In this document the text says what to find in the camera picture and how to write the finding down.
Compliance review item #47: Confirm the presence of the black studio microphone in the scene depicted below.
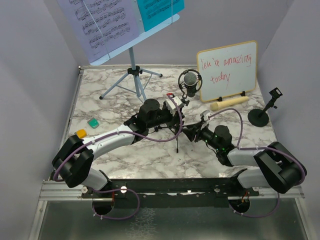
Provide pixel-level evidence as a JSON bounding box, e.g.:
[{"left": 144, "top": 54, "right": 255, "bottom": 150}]
[{"left": 174, "top": 68, "right": 204, "bottom": 154}]

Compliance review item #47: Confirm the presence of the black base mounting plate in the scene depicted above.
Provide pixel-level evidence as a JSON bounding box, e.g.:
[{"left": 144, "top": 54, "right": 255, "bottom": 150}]
[{"left": 82, "top": 176, "right": 258, "bottom": 209}]

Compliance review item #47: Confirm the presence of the lilac sheet music page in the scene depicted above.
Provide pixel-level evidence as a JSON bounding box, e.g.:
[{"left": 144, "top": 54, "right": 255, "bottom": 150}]
[{"left": 58, "top": 0, "right": 140, "bottom": 63}]

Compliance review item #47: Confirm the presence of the cyan sheet music page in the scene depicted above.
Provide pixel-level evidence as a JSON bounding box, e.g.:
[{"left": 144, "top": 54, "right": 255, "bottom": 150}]
[{"left": 137, "top": 0, "right": 185, "bottom": 32}]

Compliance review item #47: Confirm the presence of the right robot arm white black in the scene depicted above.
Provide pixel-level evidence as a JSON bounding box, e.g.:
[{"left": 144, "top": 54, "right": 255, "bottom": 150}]
[{"left": 182, "top": 122, "right": 307, "bottom": 196}]

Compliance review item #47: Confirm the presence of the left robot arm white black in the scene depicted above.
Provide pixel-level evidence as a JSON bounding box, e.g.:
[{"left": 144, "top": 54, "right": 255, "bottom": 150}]
[{"left": 52, "top": 95, "right": 184, "bottom": 198}]

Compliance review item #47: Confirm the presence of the black round-base mic stand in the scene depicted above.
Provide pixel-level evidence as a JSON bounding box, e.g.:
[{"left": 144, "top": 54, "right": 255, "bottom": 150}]
[{"left": 247, "top": 87, "right": 283, "bottom": 128}]

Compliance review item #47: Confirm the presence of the aluminium rail frame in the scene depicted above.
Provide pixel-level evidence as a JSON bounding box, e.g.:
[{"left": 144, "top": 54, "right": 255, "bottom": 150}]
[{"left": 30, "top": 66, "right": 307, "bottom": 240}]

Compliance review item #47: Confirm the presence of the yellow eraser block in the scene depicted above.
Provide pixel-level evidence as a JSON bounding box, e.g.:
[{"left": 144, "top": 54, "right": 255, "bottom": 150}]
[{"left": 75, "top": 129, "right": 87, "bottom": 139}]

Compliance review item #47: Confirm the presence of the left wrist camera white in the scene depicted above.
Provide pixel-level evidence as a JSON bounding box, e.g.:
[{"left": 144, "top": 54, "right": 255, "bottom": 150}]
[{"left": 165, "top": 93, "right": 184, "bottom": 116}]

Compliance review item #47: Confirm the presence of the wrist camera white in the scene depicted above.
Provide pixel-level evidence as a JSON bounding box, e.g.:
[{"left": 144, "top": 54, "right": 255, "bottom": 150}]
[
  {"left": 200, "top": 110, "right": 212, "bottom": 125},
  {"left": 165, "top": 93, "right": 184, "bottom": 116}
]

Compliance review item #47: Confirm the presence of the whiteboard with yellow frame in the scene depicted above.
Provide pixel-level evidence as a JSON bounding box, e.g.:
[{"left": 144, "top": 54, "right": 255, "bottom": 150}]
[{"left": 196, "top": 40, "right": 258, "bottom": 102}]

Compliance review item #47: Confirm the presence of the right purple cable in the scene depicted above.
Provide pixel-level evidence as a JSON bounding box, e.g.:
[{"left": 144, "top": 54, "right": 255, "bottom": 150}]
[{"left": 207, "top": 107, "right": 308, "bottom": 218}]

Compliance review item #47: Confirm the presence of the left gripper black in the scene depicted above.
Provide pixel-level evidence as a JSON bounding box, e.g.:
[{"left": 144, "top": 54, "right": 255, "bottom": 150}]
[{"left": 147, "top": 105, "right": 185, "bottom": 130}]

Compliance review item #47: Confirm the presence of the light blue music stand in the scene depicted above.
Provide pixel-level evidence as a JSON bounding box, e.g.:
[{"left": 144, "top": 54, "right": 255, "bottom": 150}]
[{"left": 90, "top": 14, "right": 180, "bottom": 102}]

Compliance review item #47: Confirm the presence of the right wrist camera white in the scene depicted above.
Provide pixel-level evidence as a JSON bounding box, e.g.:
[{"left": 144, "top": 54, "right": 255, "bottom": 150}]
[{"left": 200, "top": 110, "right": 212, "bottom": 125}]

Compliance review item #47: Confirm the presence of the cream toy microphone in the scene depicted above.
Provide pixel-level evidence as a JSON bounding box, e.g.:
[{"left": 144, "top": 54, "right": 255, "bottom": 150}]
[{"left": 210, "top": 96, "right": 249, "bottom": 111}]

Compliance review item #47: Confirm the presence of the green eraser block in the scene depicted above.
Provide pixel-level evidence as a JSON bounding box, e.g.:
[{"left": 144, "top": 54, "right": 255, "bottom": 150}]
[{"left": 87, "top": 117, "right": 100, "bottom": 129}]

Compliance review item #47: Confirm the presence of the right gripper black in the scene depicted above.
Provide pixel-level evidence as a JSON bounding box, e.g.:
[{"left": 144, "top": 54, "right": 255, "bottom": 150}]
[{"left": 182, "top": 120, "right": 222, "bottom": 151}]

